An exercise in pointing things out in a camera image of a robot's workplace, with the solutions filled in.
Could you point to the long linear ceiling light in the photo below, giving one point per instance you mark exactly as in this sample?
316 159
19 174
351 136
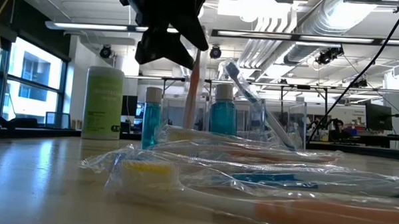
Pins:
89 26

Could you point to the blue mouthwash bottle white cap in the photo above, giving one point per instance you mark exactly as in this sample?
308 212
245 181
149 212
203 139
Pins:
223 119
151 117

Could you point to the person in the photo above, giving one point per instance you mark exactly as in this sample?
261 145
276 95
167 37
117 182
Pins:
339 125

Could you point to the black track light cluster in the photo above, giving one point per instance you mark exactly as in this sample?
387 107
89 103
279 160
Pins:
358 83
328 56

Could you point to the black computer monitor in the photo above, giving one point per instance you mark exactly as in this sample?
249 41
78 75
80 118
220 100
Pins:
379 116

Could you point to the black background screen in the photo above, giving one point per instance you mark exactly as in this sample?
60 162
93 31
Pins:
129 105

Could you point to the blue white toothbrush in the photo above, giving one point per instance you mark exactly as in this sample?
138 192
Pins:
273 180
251 95

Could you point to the black round ceiling camera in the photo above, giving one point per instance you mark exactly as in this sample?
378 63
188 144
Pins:
105 51
215 52

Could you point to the clear acrylic organizer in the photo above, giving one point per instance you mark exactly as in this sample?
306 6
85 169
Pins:
297 122

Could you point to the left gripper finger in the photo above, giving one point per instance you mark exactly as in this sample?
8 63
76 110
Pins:
192 30
158 49

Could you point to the bright ceiling light panel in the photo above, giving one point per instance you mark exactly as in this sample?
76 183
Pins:
243 7

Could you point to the green disinfecting wipes canister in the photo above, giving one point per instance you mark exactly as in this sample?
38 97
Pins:
103 105

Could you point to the silver ventilation duct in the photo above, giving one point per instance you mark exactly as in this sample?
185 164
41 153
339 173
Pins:
336 17

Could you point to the large glass window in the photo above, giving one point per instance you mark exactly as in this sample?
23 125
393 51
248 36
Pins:
34 66

